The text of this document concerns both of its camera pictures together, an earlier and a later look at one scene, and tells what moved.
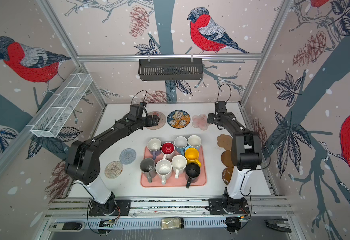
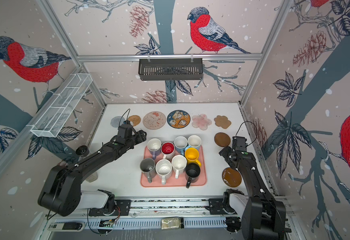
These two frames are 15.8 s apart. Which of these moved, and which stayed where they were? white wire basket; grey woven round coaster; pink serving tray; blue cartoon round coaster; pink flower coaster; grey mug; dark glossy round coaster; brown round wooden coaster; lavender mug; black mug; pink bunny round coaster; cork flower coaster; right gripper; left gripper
Moved: cork flower coaster; brown round wooden coaster; left gripper; right gripper; grey woven round coaster
Stayed: black mug; grey mug; dark glossy round coaster; pink bunny round coaster; blue cartoon round coaster; white wire basket; pink flower coaster; lavender mug; pink serving tray
